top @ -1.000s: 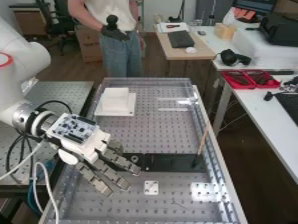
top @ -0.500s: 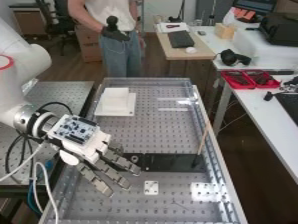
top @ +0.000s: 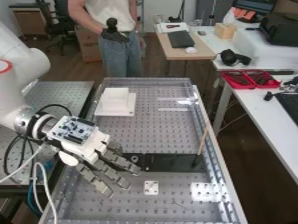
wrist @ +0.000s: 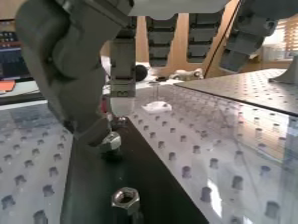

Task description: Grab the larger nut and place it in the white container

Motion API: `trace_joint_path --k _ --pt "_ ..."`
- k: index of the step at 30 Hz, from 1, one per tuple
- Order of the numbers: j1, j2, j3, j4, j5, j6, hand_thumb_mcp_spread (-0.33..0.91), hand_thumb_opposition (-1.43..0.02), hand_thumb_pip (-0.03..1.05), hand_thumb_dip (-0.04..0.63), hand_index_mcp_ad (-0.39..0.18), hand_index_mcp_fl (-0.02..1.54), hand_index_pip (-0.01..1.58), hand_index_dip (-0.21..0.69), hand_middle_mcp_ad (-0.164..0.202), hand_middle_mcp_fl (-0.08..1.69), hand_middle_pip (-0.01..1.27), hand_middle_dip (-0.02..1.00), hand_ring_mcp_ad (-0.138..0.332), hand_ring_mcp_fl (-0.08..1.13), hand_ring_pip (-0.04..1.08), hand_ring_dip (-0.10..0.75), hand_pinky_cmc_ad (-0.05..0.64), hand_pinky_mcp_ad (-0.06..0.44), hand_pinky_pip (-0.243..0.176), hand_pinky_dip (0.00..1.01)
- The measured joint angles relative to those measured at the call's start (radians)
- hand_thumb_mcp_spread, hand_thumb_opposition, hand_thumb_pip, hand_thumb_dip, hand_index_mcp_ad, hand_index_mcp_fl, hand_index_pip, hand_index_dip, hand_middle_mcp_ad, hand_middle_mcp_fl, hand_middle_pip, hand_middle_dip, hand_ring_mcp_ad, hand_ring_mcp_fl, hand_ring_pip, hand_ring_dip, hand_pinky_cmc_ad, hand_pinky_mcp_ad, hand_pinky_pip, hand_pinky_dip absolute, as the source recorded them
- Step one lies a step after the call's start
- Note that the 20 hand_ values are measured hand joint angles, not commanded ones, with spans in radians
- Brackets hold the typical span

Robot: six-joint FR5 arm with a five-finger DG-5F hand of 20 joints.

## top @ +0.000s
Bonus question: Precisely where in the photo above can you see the wooden cabinet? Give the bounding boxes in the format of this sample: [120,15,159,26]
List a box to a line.
[7,3,47,37]

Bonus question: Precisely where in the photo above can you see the small white box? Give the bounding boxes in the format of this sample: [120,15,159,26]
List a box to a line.
[93,86,136,117]

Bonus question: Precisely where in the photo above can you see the thin stick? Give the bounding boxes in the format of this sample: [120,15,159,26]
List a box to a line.
[190,124,210,168]

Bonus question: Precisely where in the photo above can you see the black case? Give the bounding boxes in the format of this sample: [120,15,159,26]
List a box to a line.
[257,12,298,47]

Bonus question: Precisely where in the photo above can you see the red tray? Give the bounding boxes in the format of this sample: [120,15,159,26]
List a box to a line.
[246,69,281,90]
[219,70,257,90]

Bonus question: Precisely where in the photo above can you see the small cardboard box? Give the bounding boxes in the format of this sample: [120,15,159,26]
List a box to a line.
[214,22,236,41]

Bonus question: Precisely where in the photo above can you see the black laptop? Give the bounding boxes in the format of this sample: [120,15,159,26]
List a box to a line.
[166,30,196,49]

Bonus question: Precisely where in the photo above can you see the white cable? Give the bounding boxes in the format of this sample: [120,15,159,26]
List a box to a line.
[31,161,59,224]
[0,143,47,185]

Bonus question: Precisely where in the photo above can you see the black headphones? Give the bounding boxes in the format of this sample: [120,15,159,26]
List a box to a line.
[218,48,252,67]

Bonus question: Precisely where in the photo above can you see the black plate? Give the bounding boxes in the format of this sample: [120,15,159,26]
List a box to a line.
[120,152,207,173]

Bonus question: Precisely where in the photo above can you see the black keyboard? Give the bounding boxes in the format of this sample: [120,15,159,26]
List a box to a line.
[273,92,298,126]

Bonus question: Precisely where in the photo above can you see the large cardboard box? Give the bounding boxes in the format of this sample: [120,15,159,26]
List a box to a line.
[74,25,103,64]

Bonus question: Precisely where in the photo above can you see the blue cable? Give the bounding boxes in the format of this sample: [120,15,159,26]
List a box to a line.
[25,179,43,215]

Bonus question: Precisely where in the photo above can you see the wooden desk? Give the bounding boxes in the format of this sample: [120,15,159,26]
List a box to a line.
[154,29,223,103]

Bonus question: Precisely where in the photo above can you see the white desk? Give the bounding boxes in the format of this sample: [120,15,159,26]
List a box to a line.
[194,25,298,186]

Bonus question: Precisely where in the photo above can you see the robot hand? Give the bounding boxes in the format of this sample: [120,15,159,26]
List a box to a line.
[45,114,143,199]

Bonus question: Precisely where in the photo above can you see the person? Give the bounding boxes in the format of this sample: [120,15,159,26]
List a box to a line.
[66,0,146,79]

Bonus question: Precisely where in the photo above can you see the clear box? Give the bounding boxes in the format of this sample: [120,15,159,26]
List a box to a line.
[38,76,248,224]

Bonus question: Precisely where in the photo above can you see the black cable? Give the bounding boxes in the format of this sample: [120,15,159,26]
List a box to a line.
[33,103,73,119]
[2,134,34,178]

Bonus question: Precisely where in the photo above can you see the small white square plate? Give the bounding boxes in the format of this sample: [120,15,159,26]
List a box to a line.
[142,180,159,196]

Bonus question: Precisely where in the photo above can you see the black office chair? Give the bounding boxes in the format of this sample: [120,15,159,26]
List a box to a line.
[35,0,77,56]

